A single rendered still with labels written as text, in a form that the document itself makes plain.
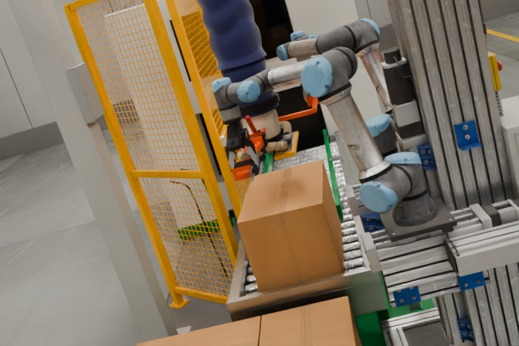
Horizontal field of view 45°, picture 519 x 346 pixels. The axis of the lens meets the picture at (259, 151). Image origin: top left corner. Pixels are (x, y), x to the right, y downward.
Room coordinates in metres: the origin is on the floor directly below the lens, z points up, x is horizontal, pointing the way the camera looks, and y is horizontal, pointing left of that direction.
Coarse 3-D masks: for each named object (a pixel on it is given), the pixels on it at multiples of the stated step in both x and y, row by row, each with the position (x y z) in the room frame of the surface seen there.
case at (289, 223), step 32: (320, 160) 3.12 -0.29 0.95; (256, 192) 2.92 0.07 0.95; (288, 192) 2.79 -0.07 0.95; (320, 192) 2.66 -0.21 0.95; (256, 224) 2.59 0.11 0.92; (288, 224) 2.57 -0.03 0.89; (320, 224) 2.54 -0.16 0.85; (256, 256) 2.60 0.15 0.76; (288, 256) 2.57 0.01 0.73; (320, 256) 2.55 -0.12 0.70
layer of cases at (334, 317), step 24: (288, 312) 2.43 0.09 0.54; (312, 312) 2.37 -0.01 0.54; (336, 312) 2.32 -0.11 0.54; (192, 336) 2.47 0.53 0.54; (216, 336) 2.41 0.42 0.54; (240, 336) 2.36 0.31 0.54; (264, 336) 2.30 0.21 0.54; (288, 336) 2.25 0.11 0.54; (312, 336) 2.20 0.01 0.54; (336, 336) 2.15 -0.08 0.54
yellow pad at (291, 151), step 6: (288, 132) 2.93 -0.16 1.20; (294, 132) 2.98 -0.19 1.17; (294, 138) 2.89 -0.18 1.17; (288, 144) 2.80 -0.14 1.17; (294, 144) 2.78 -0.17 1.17; (276, 150) 2.78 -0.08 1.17; (288, 150) 2.71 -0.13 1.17; (294, 150) 2.70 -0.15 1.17; (276, 156) 2.70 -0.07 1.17; (282, 156) 2.69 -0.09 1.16; (288, 156) 2.69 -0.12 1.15
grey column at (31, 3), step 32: (32, 0) 3.31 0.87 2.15; (32, 32) 3.32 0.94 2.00; (64, 64) 3.31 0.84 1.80; (64, 96) 3.31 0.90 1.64; (64, 128) 3.32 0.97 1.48; (96, 128) 3.40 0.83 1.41; (96, 160) 3.31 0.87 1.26; (96, 192) 3.32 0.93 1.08; (128, 224) 3.34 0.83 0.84; (128, 256) 3.31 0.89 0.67; (128, 288) 3.32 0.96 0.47; (160, 288) 3.45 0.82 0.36; (160, 320) 3.30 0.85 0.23
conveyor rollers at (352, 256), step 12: (324, 144) 4.66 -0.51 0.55; (336, 144) 4.63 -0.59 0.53; (300, 156) 4.59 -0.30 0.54; (312, 156) 4.49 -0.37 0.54; (324, 156) 4.39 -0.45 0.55; (336, 156) 4.30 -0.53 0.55; (276, 168) 4.44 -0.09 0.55; (336, 168) 4.10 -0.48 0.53; (348, 216) 3.22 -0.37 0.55; (348, 228) 3.12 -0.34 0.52; (348, 240) 2.95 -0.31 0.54; (348, 252) 2.80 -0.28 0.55; (360, 252) 2.77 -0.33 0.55; (348, 264) 2.69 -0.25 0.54; (360, 264) 2.67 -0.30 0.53; (252, 276) 2.85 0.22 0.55; (252, 288) 2.75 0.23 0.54
